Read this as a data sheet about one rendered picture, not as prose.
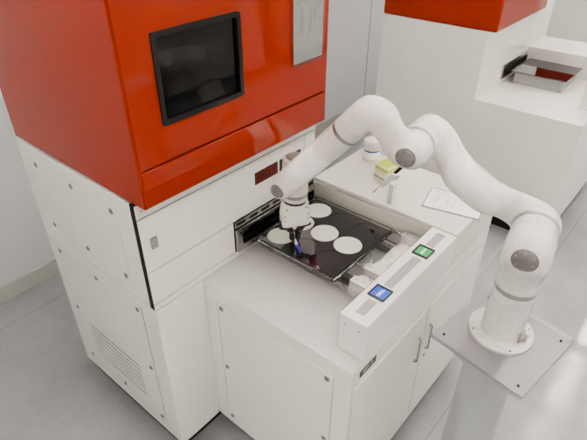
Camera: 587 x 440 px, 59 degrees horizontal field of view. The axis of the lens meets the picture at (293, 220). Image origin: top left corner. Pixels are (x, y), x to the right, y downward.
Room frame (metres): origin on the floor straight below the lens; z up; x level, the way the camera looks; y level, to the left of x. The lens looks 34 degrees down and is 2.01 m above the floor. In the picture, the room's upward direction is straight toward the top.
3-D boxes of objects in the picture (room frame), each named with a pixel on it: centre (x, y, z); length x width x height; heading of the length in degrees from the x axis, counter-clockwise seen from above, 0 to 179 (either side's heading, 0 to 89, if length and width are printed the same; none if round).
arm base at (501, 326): (1.11, -0.63, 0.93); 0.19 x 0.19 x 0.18
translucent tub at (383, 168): (1.81, -0.37, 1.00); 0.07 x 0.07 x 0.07; 34
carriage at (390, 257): (1.37, -0.32, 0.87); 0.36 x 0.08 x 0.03; 140
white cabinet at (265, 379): (1.52, -0.24, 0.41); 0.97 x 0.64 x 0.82; 140
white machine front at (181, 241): (1.53, 0.19, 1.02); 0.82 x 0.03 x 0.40; 140
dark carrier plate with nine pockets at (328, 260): (1.53, -0.11, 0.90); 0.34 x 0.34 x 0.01; 50
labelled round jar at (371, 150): (1.97, -0.33, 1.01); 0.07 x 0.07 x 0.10
